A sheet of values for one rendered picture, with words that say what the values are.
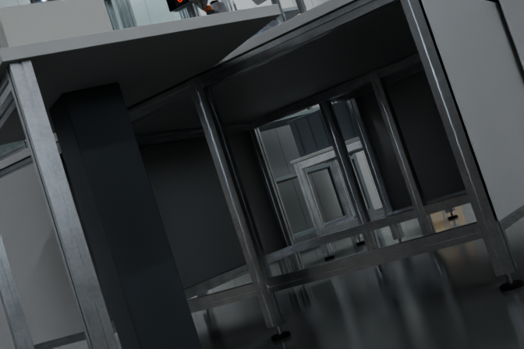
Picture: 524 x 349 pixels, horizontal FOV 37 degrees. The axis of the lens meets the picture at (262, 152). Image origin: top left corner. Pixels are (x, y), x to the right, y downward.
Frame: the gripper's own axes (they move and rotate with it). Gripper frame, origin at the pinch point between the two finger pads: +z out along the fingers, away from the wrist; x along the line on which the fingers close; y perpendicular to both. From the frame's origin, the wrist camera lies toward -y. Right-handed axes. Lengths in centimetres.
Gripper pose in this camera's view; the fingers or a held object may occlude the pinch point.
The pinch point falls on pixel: (204, 6)
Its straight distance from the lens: 258.9
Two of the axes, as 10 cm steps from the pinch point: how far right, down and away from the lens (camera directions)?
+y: -5.3, 1.0, -8.4
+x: 7.9, -3.0, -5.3
